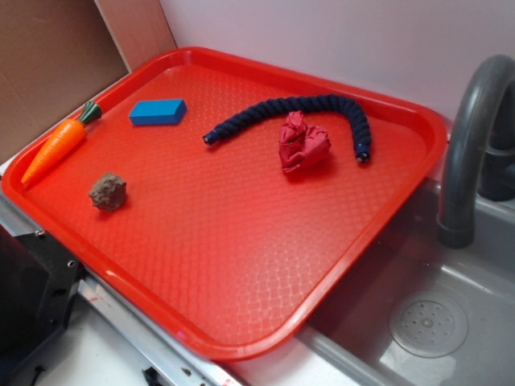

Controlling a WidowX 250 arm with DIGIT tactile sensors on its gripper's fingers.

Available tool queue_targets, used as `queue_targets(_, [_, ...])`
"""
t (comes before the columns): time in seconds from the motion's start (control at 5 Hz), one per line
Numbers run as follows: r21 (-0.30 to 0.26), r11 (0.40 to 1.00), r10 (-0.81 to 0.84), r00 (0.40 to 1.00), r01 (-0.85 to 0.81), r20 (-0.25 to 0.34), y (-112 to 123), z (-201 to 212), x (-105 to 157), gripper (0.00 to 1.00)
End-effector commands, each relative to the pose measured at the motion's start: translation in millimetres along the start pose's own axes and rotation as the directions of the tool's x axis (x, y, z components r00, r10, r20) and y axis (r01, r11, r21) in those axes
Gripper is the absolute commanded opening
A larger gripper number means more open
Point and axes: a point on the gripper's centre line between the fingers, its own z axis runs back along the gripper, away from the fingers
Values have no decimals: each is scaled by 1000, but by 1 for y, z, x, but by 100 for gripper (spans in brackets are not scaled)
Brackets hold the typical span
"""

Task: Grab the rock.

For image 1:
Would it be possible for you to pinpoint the red plastic tray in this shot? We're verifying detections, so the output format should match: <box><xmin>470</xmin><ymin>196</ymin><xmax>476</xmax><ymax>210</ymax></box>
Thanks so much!
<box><xmin>2</xmin><ymin>47</ymin><xmax>447</xmax><ymax>362</ymax></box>

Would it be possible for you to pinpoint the blue rectangular block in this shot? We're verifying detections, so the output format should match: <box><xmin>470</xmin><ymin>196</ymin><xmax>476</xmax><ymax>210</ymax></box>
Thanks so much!
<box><xmin>129</xmin><ymin>99</ymin><xmax>187</xmax><ymax>125</ymax></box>

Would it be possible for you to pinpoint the grey curved faucet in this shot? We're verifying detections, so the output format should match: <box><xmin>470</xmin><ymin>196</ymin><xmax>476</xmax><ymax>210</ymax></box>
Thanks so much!
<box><xmin>437</xmin><ymin>55</ymin><xmax>514</xmax><ymax>248</ymax></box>

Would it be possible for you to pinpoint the crumpled red cloth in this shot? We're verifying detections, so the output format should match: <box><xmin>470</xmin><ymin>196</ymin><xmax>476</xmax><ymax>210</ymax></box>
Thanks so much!
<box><xmin>278</xmin><ymin>111</ymin><xmax>332</xmax><ymax>173</ymax></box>

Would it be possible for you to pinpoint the dark blue braided rope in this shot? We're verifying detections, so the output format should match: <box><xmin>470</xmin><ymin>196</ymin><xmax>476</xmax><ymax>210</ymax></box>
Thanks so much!
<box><xmin>202</xmin><ymin>92</ymin><xmax>372</xmax><ymax>165</ymax></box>

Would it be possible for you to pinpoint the brown cardboard panel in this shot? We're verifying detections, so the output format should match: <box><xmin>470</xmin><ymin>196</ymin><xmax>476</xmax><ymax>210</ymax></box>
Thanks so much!
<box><xmin>1</xmin><ymin>1</ymin><xmax>127</xmax><ymax>162</ymax></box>

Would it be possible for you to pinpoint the grey plastic sink basin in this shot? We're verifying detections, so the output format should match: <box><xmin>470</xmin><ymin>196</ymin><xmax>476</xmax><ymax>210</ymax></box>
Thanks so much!
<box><xmin>239</xmin><ymin>116</ymin><xmax>515</xmax><ymax>386</ymax></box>

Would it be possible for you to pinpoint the brown grey rock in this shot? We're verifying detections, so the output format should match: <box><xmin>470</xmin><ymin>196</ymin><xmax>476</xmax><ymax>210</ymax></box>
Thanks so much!
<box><xmin>89</xmin><ymin>172</ymin><xmax>126</xmax><ymax>212</ymax></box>

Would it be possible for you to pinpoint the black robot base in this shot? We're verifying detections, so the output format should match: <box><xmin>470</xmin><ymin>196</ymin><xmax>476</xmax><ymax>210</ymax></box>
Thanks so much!
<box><xmin>1</xmin><ymin>228</ymin><xmax>82</xmax><ymax>385</ymax></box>

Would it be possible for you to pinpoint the orange toy carrot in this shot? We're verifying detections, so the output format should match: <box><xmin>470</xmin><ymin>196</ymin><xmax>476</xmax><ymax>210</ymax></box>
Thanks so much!
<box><xmin>21</xmin><ymin>101</ymin><xmax>102</xmax><ymax>186</ymax></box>

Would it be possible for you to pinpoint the round sink drain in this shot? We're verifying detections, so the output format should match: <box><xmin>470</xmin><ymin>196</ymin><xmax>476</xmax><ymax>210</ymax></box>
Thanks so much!
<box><xmin>388</xmin><ymin>291</ymin><xmax>468</xmax><ymax>359</ymax></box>

